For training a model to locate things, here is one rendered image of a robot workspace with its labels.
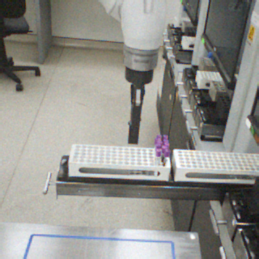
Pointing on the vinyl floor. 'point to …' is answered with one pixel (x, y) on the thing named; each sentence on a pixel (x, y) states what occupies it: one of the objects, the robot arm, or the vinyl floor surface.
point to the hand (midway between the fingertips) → (133, 133)
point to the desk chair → (8, 9)
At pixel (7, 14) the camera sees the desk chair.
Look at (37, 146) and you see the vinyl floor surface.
